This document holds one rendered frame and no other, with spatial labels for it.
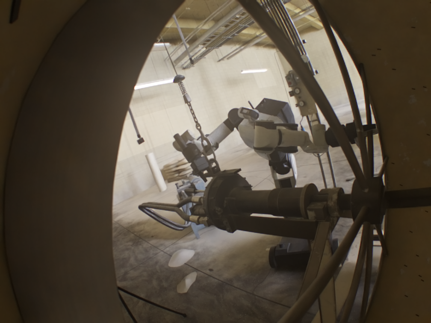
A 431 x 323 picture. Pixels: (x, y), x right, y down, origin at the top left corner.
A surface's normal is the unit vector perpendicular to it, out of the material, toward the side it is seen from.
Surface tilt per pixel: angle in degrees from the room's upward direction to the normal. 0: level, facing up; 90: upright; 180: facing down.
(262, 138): 79
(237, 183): 90
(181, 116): 90
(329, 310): 90
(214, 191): 43
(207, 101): 90
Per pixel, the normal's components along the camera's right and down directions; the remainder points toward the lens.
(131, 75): 0.62, -0.11
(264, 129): -0.61, 0.14
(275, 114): -0.54, -0.56
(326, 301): -0.70, 0.36
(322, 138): -0.78, -0.07
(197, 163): 0.42, -0.50
